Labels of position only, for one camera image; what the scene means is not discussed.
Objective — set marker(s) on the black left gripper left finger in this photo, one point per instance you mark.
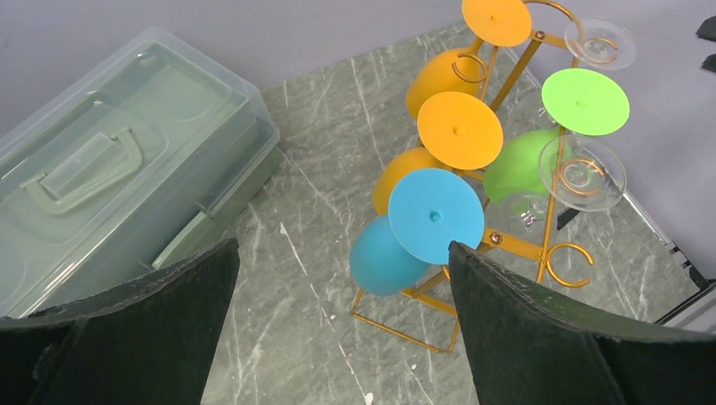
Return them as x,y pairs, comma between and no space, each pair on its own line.
151,340

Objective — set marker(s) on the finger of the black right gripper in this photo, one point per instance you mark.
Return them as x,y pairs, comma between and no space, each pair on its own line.
707,29
709,64

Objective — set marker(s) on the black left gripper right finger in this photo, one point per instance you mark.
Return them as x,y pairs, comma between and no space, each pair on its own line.
528,344

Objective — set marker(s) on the clear wine glass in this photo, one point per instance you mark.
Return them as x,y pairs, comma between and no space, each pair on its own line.
601,42
579,172

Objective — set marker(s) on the green wine glass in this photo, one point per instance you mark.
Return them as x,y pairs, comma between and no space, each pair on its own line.
498,168

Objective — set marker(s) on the blue wine glass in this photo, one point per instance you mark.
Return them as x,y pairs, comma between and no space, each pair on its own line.
428,209

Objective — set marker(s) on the clear wine glass front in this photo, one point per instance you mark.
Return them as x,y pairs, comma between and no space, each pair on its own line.
579,172

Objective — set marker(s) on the orange wine glass rear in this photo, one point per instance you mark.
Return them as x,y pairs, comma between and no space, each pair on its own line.
467,69

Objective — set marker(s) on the orange wine glass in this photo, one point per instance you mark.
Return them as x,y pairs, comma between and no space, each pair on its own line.
467,69
457,131

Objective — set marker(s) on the orange wine glass front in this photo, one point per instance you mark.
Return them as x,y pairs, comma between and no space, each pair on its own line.
457,131

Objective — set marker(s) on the gold wire glass rack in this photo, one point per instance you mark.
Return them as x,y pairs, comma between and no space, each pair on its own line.
509,65

